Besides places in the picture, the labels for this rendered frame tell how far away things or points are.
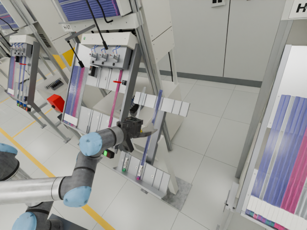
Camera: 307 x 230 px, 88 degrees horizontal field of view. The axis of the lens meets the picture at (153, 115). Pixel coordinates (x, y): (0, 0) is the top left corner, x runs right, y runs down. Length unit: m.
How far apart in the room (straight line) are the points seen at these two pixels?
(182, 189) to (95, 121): 0.99
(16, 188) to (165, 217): 1.19
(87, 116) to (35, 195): 0.80
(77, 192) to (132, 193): 1.18
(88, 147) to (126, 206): 1.22
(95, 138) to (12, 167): 0.43
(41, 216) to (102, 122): 0.62
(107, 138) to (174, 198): 1.15
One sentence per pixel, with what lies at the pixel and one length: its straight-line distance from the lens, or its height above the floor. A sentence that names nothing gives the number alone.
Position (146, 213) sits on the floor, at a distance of 1.65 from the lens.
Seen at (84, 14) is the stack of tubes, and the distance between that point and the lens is 1.28.
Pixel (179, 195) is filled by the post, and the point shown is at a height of 0.01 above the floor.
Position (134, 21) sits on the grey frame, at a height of 1.35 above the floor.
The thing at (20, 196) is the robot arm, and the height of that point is 1.12.
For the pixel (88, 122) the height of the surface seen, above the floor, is 0.78.
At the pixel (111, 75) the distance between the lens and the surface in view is 1.21.
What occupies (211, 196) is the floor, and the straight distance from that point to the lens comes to 1.64.
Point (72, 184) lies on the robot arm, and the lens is 0.62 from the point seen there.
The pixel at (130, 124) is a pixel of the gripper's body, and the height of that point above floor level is 1.08.
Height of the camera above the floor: 1.55
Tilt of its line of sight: 42 degrees down
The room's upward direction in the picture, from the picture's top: 17 degrees counter-clockwise
